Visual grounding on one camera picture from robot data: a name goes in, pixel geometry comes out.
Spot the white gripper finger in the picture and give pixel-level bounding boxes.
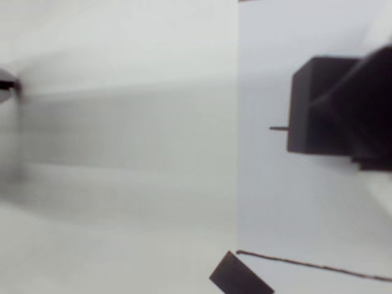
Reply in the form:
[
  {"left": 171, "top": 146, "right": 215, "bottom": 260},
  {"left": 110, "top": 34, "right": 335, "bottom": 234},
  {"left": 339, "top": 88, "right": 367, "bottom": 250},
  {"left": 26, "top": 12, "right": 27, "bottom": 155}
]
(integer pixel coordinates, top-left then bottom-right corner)
[
  {"left": 314, "top": 0, "right": 392, "bottom": 157},
  {"left": 351, "top": 154, "right": 392, "bottom": 212}
]

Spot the neighbour gripper finger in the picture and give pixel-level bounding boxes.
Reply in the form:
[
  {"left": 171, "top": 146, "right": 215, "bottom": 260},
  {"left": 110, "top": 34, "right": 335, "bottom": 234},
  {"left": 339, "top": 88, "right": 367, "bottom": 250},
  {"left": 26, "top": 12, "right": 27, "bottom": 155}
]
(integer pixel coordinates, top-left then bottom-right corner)
[
  {"left": 0, "top": 69, "right": 21, "bottom": 87},
  {"left": 0, "top": 85, "right": 20, "bottom": 104}
]

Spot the black cube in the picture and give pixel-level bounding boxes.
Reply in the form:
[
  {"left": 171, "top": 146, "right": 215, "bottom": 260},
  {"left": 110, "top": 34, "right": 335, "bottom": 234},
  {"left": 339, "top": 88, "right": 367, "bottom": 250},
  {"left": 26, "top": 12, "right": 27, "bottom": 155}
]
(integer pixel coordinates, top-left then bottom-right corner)
[{"left": 285, "top": 56, "right": 368, "bottom": 156}]

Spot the white paper sheet with markings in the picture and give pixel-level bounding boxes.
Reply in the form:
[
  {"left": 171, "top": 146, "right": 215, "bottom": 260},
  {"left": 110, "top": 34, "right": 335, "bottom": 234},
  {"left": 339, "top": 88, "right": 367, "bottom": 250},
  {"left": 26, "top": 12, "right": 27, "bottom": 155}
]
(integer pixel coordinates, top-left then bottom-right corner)
[{"left": 237, "top": 0, "right": 392, "bottom": 294}]

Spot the black tape piece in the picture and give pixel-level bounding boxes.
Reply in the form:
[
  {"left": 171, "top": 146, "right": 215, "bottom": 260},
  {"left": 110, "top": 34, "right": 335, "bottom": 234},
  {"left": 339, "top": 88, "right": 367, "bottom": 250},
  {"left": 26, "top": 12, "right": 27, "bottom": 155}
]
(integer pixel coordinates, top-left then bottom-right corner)
[{"left": 209, "top": 250, "right": 276, "bottom": 294}]

